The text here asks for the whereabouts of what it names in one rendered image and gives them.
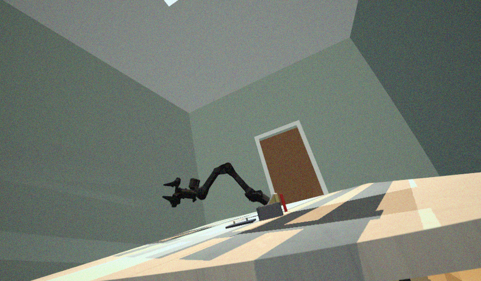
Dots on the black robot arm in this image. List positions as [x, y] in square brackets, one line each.
[202, 192]

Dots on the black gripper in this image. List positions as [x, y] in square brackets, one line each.
[175, 183]

